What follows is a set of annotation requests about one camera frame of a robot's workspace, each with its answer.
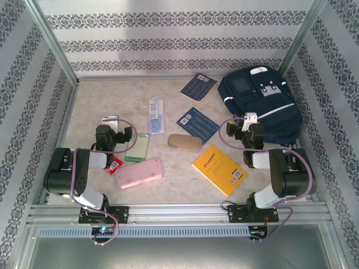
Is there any blue pen refill pack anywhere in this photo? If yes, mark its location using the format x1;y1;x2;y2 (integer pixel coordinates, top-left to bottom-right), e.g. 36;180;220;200
148;96;165;135

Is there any red eraser pack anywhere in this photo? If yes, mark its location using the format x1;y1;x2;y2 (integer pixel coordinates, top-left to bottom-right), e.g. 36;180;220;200
104;156;125;176

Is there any navy blue backpack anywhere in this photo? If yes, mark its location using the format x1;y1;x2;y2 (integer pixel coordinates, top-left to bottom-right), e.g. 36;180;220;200
217;65;304;146

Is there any navy blue notebook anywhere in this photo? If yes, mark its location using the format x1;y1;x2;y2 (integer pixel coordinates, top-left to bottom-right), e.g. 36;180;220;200
179;73;218;103
176;106;220;145

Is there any pink pencil case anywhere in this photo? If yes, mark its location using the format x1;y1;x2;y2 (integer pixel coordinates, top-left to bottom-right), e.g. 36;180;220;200
114;157;164;189

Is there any yellow notebook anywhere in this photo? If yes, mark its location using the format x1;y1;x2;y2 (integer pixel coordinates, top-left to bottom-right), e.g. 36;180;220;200
191;144;249;197

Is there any tan glasses case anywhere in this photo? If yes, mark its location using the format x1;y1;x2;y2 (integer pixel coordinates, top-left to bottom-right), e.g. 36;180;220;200
167;133;202;151

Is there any left controller circuit board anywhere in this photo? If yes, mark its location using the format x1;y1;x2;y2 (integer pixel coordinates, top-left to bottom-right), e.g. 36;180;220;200
90;226;116;236

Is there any controller circuit board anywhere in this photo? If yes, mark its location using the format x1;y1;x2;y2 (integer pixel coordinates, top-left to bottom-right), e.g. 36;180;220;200
248;225;269;241
90;226;116;236

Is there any right controller circuit board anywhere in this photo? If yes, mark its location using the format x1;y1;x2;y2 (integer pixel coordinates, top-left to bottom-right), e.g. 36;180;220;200
248;225;269;241

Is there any grey metal shelf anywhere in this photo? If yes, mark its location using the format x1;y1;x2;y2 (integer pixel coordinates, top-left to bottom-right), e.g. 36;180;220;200
16;234;346;269

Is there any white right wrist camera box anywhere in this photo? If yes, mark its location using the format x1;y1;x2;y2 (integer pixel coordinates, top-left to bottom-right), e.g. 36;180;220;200
241;112;258;132

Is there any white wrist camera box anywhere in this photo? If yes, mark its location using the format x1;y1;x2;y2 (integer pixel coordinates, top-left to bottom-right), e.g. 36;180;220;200
101;114;120;126
241;112;258;132

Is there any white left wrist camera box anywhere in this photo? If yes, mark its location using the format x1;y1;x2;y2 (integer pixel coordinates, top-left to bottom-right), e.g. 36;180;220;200
101;114;120;126

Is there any aluminium rear frame rail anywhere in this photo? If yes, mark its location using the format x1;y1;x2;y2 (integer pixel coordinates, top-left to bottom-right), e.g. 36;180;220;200
77;74;225;82

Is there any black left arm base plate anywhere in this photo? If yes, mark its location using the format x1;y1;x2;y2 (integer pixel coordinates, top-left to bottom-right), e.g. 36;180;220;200
77;206;130;224

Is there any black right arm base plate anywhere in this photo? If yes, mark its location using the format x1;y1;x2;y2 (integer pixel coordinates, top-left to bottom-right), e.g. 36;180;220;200
227;205;280;224

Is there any aluminium mounting rail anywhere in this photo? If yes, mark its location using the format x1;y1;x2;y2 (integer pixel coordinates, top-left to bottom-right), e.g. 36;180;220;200
26;203;329;225

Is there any grey slotted cable duct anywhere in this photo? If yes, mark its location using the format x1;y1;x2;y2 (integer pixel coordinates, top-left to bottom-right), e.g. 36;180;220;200
38;226;250;238

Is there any aluminium frame post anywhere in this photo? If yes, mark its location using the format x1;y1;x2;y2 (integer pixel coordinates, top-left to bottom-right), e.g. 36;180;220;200
24;0;80;85
276;0;328;82

